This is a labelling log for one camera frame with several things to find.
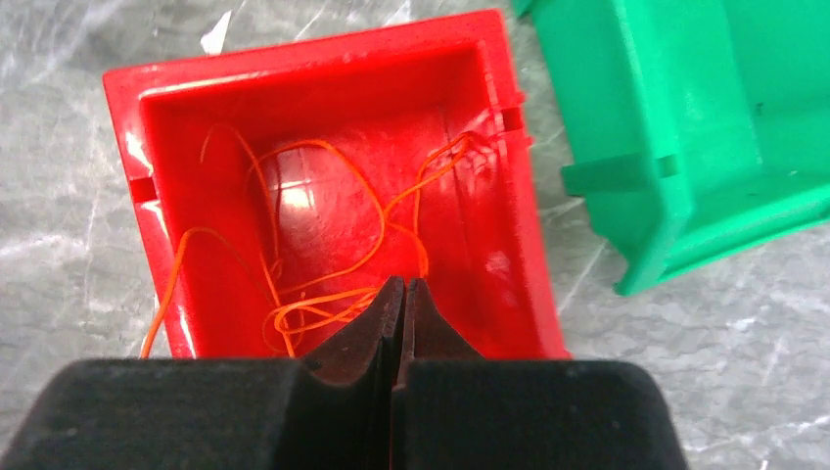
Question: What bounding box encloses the right red plastic bin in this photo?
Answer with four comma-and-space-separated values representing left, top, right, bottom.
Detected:
103, 9, 568, 359

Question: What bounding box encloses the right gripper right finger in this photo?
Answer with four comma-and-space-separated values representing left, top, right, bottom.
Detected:
391, 279, 688, 469

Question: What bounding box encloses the orange wire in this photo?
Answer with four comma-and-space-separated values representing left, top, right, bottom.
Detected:
138, 124, 475, 360

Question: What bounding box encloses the green plastic bin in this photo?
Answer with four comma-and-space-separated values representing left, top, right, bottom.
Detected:
514, 0, 829, 296

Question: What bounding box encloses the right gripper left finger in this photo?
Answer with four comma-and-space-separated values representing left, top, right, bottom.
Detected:
1, 277, 405, 469

